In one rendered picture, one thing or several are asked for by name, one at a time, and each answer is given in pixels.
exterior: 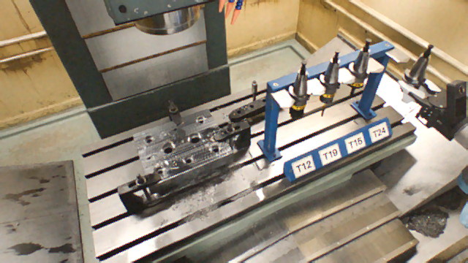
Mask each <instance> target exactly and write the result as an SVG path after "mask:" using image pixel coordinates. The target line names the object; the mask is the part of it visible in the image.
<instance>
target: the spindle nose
mask: <svg viewBox="0 0 468 263"><path fill-rule="evenodd" d="M199 11H200V5H197V6H194V7H188V8H185V9H180V10H179V11H176V12H171V13H167V14H163V15H158V16H155V17H152V18H146V19H142V20H137V21H134V25H135V27H136V28H137V29H139V31H141V32H143V33H145V34H150V35H156V36H164V35H171V34H177V33H180V32H182V31H185V29H187V28H190V27H191V26H193V25H194V24H195V23H196V22H197V20H198V18H199V16H200V13H199Z"/></svg>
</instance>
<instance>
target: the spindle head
mask: <svg viewBox="0 0 468 263"><path fill-rule="evenodd" d="M103 1H104V3H105V7H106V10H107V13H108V16H110V17H111V18H112V19H113V21H114V23H115V26H119V25H122V24H125V23H131V22H134V21H137V20H142V19H146V18H152V17H155V16H158V15H163V14H167V13H171V12H176V11H179V10H180V9H185V8H188V7H194V6H197V5H200V4H205V3H209V2H212V1H218V0H103Z"/></svg>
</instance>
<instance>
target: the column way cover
mask: <svg viewBox="0 0 468 263"><path fill-rule="evenodd" d="M65 2H66V3H67V6H68V7H69V10H70V12H71V14H72V16H73V19H74V21H75V24H76V26H77V28H78V31H79V33H80V35H81V38H84V40H85V42H86V44H87V46H88V50H90V52H91V55H92V57H93V59H94V62H95V64H96V66H97V69H98V71H99V73H101V74H102V76H103V79H104V81H105V84H106V86H107V89H108V91H109V93H110V95H111V96H112V98H113V101H116V100H119V99H123V98H125V97H128V96H133V95H135V94H139V93H142V92H144V91H150V90H152V89H154V88H156V87H159V86H161V85H166V84H169V83H173V82H175V81H178V80H182V79H184V78H188V77H192V76H195V75H198V74H201V73H204V72H209V69H208V62H207V56H206V50H205V42H206V35H205V22H204V15H203V8H204V6H205V5H204V4H200V11H199V13H200V16H199V18H198V20H197V22H196V23H195V24H194V25H193V26H191V27H190V28H187V29H185V31H182V32H180V33H177V34H171V35H164V36H156V35H150V34H145V33H143V32H141V31H139V29H137V28H136V27H135V25H134V22H131V23H125V24H122V25H119V26H115V23H114V21H113V19H112V18H111V17H110V16H108V13H107V10H106V7H105V3H104V1H103V0H65Z"/></svg>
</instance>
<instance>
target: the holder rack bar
mask: <svg viewBox="0 0 468 263"><path fill-rule="evenodd" d="M394 47H395V46H394V45H393V44H391V43H390V42H389V41H383V42H379V43H377V44H375V45H371V46H370V48H369V49H370V56H369V57H372V58H373V59H376V58H379V57H382V56H385V54H384V52H385V51H389V50H393V49H394ZM360 51H361V50H358V51H355V52H353V53H349V54H347V55H344V56H340V57H339V60H340V62H339V68H340V67H342V66H343V67H344V68H347V69H349V67H350V64H351V63H352V62H353V63H354V62H355V60H356V58H357V57H358V54H359V52H360ZM330 61H331V60H330ZM330 61H325V62H322V63H320V64H317V65H314V66H311V67H308V68H307V70H306V71H307V72H308V79H311V78H313V77H316V78H317V79H318V80H319V79H320V75H323V76H324V74H325V72H326V71H327V69H328V65H329V63H330ZM297 74H298V72H295V73H292V74H290V75H286V76H284V77H280V78H277V79H275V80H272V81H269V82H267V83H266V90H267V91H269V93H274V92H276V91H279V90H282V89H285V91H289V90H290V86H292V87H293V86H294V83H295V79H296V77H297Z"/></svg>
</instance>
